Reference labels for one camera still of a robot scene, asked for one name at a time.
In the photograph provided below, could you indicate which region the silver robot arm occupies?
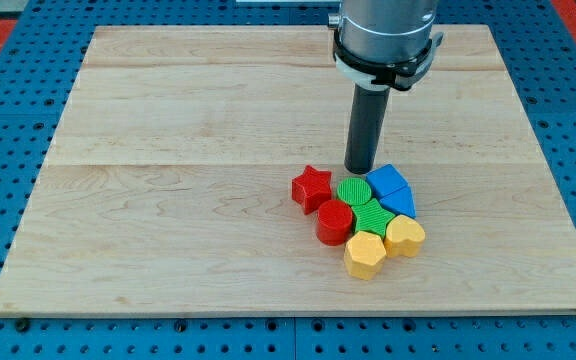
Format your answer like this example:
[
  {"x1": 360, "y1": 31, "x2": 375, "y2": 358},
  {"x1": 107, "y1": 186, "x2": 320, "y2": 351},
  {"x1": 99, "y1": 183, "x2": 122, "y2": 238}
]
[{"x1": 328, "y1": 0, "x2": 443, "y2": 91}]

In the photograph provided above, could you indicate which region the red star block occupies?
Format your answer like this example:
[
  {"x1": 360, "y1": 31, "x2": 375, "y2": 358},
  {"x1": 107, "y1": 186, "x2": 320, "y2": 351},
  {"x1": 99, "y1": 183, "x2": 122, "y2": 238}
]
[{"x1": 291, "y1": 165, "x2": 332, "y2": 215}]

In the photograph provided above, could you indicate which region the red cylinder block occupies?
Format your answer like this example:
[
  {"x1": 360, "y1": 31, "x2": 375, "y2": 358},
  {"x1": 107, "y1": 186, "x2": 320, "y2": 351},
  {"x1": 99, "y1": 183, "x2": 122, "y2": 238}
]
[{"x1": 315, "y1": 199, "x2": 354, "y2": 246}]

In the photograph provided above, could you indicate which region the green cylinder block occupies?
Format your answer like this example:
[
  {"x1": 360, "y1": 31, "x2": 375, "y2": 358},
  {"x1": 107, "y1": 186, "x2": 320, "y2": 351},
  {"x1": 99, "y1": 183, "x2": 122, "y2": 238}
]
[{"x1": 336, "y1": 177, "x2": 372, "y2": 206}]

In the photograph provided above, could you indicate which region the green star block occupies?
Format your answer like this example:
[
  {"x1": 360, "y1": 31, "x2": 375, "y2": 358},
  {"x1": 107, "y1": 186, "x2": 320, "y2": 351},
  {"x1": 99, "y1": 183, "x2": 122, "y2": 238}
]
[{"x1": 352, "y1": 199, "x2": 395, "y2": 238}]

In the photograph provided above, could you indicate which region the blue cube block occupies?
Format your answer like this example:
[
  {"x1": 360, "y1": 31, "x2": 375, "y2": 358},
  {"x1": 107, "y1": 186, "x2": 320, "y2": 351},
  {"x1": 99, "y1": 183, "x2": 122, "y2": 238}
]
[{"x1": 366, "y1": 164, "x2": 408, "y2": 199}]

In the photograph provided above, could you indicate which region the yellow pentagon block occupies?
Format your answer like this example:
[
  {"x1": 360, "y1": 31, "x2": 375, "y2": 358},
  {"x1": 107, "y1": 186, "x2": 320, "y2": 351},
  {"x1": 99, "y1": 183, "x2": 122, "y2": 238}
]
[{"x1": 344, "y1": 231, "x2": 387, "y2": 280}]

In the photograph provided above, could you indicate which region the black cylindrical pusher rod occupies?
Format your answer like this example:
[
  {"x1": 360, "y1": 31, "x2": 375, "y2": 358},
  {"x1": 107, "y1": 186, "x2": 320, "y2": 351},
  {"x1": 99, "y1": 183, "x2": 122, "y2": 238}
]
[{"x1": 344, "y1": 85, "x2": 390, "y2": 174}]

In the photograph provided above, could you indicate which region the blue triangle block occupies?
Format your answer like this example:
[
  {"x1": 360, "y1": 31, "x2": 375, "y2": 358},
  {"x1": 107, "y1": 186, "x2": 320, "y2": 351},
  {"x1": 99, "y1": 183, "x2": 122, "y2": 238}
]
[{"x1": 379, "y1": 186, "x2": 417, "y2": 219}]

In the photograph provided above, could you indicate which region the wooden board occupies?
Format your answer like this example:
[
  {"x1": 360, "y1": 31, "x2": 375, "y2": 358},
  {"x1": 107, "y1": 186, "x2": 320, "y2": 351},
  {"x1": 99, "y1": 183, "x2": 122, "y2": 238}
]
[{"x1": 0, "y1": 25, "x2": 576, "y2": 318}]

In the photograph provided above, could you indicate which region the yellow heart block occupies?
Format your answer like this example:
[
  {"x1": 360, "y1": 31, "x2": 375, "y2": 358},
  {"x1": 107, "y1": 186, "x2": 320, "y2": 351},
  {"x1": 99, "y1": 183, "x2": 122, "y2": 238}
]
[{"x1": 384, "y1": 215, "x2": 426, "y2": 258}]

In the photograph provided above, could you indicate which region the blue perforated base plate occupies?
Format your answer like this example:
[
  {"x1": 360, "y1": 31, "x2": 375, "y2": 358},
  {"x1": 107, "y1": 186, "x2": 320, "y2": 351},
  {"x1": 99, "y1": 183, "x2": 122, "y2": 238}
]
[{"x1": 0, "y1": 0, "x2": 576, "y2": 359}]

